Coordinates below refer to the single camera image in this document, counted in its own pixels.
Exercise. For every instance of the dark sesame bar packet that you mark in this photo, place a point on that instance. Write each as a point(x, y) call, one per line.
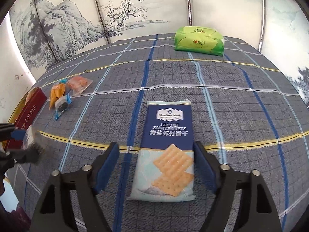
point(33, 142)

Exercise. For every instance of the clear orange snack packet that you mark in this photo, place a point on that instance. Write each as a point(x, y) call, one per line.
point(78, 84)

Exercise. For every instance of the painted folding screen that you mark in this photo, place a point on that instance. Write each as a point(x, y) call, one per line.
point(144, 0)

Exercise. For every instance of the yellow-orange snack packet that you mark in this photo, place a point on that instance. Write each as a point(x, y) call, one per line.
point(56, 94)

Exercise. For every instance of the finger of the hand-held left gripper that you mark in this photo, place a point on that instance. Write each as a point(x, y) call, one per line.
point(21, 156)
point(18, 134)

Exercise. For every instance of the red tin box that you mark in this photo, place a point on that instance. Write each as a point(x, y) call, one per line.
point(26, 116)

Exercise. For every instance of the small blue-ended cookie packet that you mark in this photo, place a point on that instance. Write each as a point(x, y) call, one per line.
point(62, 106)

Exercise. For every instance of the grey plaid tablecloth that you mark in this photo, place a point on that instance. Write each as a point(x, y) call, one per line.
point(241, 106)

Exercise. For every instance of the blue cracker packet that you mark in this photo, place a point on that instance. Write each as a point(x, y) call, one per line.
point(169, 130)

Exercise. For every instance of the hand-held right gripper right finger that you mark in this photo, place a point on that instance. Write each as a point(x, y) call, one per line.
point(205, 162)

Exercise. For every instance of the green tissue pack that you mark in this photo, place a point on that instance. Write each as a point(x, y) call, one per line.
point(200, 42)

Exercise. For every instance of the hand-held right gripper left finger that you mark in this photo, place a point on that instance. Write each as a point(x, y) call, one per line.
point(108, 164)

